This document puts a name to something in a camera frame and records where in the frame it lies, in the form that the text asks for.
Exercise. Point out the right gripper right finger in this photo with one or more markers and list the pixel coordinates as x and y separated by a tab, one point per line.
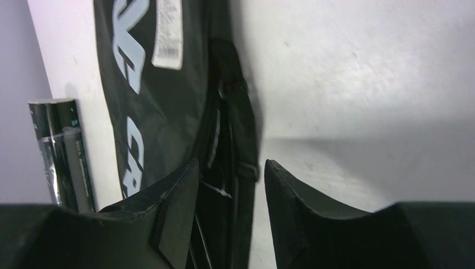
312	230

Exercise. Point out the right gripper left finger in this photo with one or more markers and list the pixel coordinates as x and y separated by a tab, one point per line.
150	229

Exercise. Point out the black Crossway racket bag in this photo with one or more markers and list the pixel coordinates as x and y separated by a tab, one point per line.
175	91

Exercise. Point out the black shuttlecock tube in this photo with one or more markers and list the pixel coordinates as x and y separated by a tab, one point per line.
58	131

